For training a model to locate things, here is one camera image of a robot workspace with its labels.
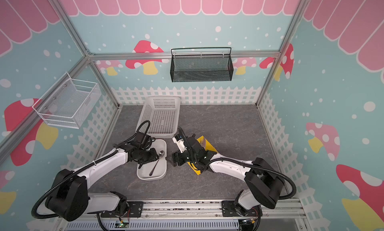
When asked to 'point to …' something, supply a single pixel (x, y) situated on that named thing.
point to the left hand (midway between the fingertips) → (156, 160)
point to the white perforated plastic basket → (162, 113)
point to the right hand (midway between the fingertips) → (170, 155)
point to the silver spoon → (161, 153)
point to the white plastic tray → (155, 170)
